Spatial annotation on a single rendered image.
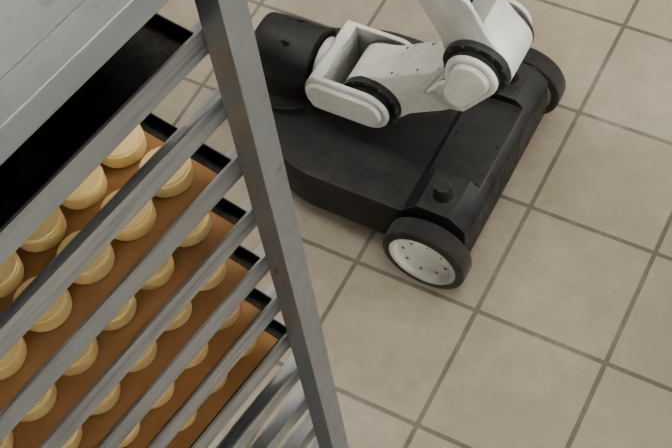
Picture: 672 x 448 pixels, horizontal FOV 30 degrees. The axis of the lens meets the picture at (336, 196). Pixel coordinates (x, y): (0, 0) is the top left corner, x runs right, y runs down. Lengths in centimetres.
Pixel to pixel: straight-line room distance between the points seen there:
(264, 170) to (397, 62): 156
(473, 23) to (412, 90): 31
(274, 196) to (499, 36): 131
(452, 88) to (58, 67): 171
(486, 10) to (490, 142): 44
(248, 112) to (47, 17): 25
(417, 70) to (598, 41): 74
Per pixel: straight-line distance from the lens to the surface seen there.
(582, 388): 271
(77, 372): 122
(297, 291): 136
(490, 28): 244
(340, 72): 283
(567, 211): 293
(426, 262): 275
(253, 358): 150
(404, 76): 265
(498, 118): 284
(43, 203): 98
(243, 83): 106
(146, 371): 131
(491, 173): 275
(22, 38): 90
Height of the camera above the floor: 245
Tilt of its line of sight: 56 degrees down
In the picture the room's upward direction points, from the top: 10 degrees counter-clockwise
